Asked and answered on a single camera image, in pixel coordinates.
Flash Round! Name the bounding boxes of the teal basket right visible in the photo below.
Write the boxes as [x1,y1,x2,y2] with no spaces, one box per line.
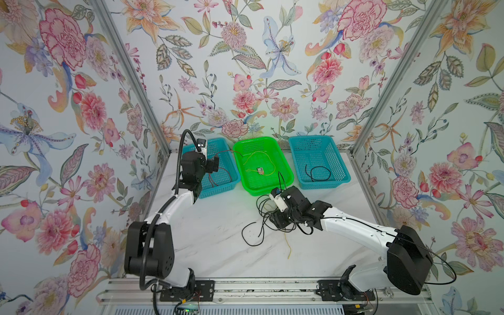
[289,135,351,190]

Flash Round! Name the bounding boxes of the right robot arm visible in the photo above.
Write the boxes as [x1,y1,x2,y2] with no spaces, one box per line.
[269,186,433,301]

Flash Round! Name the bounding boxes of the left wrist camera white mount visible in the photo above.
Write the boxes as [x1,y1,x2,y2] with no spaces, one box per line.
[196,139,207,155]

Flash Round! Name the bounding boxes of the teal basket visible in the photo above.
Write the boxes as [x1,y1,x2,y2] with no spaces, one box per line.
[199,138,241,199]
[289,135,351,190]

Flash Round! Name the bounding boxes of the teal basket left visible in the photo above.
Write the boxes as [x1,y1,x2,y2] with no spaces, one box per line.
[199,138,241,199]

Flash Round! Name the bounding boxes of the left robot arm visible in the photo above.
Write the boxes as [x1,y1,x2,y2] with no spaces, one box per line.
[124,150,219,291]

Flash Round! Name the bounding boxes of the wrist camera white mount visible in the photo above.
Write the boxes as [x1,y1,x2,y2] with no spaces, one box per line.
[196,139,207,155]
[269,188,288,213]

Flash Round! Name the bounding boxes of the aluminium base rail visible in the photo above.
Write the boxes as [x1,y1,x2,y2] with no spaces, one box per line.
[97,278,433,306]

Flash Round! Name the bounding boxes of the bright green basket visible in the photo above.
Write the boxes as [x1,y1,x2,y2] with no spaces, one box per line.
[232,136,294,196]

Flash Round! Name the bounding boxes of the black cable pile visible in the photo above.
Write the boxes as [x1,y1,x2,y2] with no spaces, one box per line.
[241,171,292,248]

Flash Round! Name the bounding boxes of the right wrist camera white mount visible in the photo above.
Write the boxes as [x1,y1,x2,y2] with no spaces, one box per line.
[269,188,288,213]

